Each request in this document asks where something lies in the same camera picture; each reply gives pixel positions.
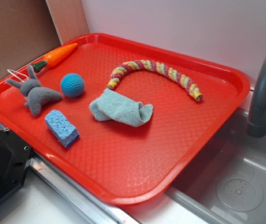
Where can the red plastic tray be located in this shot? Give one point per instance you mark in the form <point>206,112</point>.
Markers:
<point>120,164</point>

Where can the blue sponge block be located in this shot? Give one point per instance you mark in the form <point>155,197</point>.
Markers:
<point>65,132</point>

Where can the light green folded cloth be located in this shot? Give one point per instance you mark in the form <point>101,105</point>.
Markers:
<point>114,106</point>

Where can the brown cardboard panel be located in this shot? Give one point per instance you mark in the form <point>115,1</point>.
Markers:
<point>30,28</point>

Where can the orange toy carrot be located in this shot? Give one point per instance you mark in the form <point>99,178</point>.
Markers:
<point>54,57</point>

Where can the grey plush bunny toy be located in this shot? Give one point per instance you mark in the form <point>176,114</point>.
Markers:
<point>36,95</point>

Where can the blue dimpled ball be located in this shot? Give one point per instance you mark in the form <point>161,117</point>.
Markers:
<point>72,85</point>

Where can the grey plastic sink basin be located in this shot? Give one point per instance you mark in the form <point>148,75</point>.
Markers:
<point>224,184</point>

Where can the grey sink faucet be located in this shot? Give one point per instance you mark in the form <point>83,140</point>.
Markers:
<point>262,86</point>

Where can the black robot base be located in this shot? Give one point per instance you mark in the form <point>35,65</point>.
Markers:
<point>15,156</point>

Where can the silver metal rail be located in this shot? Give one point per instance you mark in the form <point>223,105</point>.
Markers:
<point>84,203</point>

